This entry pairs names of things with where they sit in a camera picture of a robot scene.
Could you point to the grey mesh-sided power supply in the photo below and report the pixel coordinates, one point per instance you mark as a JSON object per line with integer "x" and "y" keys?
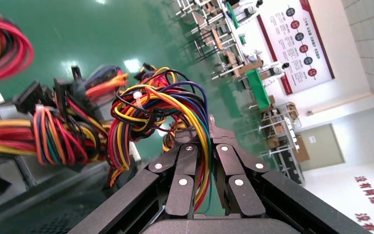
{"x": 51, "y": 139}

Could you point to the metal shelf rack with boxes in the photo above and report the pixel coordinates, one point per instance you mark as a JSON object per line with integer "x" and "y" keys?
{"x": 283, "y": 129}

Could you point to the green top workbench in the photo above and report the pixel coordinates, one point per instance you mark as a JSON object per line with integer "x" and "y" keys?
{"x": 232, "y": 14}
{"x": 258, "y": 88}

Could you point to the grey door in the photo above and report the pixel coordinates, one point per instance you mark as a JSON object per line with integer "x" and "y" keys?
{"x": 322, "y": 147}

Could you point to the metal frame workbench row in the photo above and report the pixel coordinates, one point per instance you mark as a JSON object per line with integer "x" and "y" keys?
{"x": 212, "y": 35}

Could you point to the white red wall poster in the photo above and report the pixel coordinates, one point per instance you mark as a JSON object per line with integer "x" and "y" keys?
{"x": 296, "y": 48}

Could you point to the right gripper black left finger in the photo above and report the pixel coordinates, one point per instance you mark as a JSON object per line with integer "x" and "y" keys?
{"x": 180, "y": 200}

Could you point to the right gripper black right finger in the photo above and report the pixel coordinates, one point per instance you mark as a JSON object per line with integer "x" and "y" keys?
{"x": 245, "y": 197}

